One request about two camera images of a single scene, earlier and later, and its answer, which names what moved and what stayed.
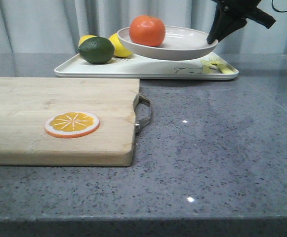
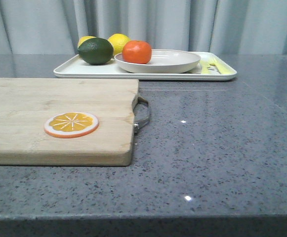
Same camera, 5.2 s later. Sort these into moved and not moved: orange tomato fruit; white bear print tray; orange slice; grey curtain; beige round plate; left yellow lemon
Moved: beige round plate; orange tomato fruit
Not moved: orange slice; grey curtain; left yellow lemon; white bear print tray
